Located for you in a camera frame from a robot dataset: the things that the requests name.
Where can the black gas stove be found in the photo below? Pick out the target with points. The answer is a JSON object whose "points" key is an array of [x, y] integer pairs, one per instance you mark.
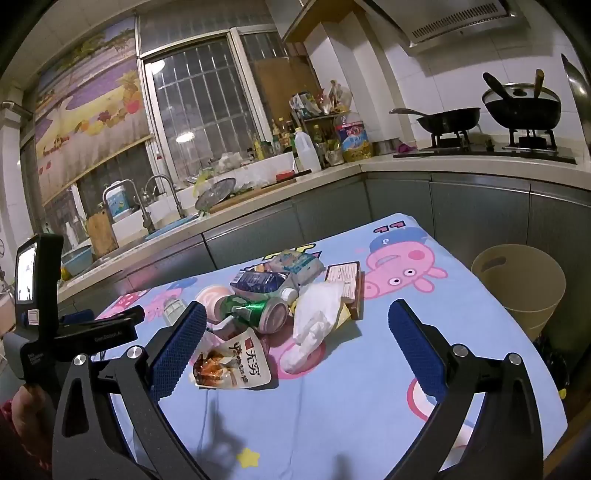
{"points": [[485, 152]]}

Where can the round glass lid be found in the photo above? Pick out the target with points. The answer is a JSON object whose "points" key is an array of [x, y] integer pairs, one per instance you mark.
{"points": [[214, 194]]}

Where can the white ceramic basin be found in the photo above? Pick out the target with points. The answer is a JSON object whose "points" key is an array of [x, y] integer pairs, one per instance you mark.
{"points": [[272, 168]]}

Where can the black ladle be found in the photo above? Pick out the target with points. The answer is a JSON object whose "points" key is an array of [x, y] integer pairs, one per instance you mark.
{"points": [[496, 85]]}

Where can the yellow paper piece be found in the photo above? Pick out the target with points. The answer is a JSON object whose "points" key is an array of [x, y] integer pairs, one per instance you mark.
{"points": [[344, 316]]}

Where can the black wok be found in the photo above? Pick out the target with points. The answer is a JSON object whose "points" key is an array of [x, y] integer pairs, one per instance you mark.
{"points": [[521, 115]]}

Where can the large yellow oil bottle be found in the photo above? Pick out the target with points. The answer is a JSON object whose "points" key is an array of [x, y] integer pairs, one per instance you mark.
{"points": [[353, 143]]}

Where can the white plastic glove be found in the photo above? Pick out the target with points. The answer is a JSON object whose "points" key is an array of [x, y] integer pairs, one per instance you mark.
{"points": [[314, 318]]}

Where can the blue plastic basin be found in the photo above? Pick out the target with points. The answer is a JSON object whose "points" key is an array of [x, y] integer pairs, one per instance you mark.
{"points": [[78, 263]]}

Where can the beige trash bin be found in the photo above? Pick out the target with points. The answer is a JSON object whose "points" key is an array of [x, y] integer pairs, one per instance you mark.
{"points": [[531, 295]]}

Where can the cluttered condiment shelf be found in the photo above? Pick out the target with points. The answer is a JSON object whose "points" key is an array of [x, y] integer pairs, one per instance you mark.
{"points": [[318, 104]]}

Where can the fruit print wall poster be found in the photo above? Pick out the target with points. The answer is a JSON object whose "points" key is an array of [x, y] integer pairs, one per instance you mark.
{"points": [[92, 101]]}

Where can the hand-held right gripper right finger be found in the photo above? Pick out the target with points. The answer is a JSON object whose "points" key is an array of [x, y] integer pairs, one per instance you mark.
{"points": [[415, 350]]}

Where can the crushed bottle dark blue label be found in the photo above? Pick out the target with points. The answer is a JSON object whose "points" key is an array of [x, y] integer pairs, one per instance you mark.
{"points": [[258, 281]]}

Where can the person's left hand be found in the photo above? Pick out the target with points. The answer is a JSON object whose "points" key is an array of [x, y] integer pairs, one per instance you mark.
{"points": [[30, 408]]}

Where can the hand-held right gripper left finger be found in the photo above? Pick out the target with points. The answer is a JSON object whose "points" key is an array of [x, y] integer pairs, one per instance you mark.
{"points": [[178, 350]]}

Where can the black bag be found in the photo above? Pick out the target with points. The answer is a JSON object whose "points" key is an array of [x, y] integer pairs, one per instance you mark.
{"points": [[551, 364]]}

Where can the glass wok lid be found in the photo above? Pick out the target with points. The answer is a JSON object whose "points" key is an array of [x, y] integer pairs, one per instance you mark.
{"points": [[521, 92]]}

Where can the cartoon pig printed blanket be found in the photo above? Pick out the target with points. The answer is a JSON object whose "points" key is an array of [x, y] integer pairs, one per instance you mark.
{"points": [[369, 392]]}

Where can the standing wooden cutting board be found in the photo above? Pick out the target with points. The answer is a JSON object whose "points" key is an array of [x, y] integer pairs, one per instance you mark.
{"points": [[101, 233]]}

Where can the white kitchen countertop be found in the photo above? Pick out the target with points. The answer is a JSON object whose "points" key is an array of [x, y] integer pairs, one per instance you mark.
{"points": [[332, 177]]}

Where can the curved chrome faucet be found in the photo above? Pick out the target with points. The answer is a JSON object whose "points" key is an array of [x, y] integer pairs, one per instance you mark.
{"points": [[173, 194]]}

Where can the range hood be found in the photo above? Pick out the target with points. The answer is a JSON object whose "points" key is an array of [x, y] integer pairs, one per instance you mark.
{"points": [[438, 23]]}

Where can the black frying pan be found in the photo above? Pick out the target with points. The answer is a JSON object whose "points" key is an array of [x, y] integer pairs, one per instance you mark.
{"points": [[450, 121]]}

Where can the white orange snack packet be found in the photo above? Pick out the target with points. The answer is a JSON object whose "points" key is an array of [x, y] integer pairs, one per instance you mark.
{"points": [[235, 364]]}

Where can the crushed green can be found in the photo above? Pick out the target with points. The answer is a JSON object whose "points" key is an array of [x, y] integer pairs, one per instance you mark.
{"points": [[249, 309]]}

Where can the flat wooden cutting board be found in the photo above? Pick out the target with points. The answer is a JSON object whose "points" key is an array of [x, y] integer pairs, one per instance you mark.
{"points": [[258, 191]]}

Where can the barred window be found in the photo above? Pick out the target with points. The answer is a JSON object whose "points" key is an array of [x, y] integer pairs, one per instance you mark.
{"points": [[198, 92]]}

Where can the tall chrome faucet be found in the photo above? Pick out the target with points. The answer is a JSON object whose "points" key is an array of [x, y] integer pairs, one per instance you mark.
{"points": [[138, 203]]}

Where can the row of condiment bottles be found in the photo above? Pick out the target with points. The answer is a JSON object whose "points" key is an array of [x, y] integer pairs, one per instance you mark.
{"points": [[274, 138]]}

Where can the grey kitchen cabinets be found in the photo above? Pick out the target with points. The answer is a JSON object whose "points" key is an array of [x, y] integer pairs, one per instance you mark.
{"points": [[461, 212]]}

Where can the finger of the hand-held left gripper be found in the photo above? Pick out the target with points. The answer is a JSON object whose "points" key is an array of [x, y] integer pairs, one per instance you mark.
{"points": [[97, 338], [122, 316]]}

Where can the brown cardboard box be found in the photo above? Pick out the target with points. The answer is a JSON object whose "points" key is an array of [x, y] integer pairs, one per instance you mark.
{"points": [[344, 277]]}

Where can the pink white plastic cup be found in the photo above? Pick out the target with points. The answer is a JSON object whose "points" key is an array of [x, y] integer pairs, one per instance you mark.
{"points": [[212, 300]]}

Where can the white plastic jug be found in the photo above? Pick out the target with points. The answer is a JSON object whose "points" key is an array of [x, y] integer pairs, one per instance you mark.
{"points": [[307, 157]]}

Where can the blue white snack bag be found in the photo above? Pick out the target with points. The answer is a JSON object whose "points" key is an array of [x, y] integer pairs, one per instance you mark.
{"points": [[295, 265]]}

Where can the blue white water jug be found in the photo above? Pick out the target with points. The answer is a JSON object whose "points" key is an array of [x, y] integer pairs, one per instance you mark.
{"points": [[119, 203]]}

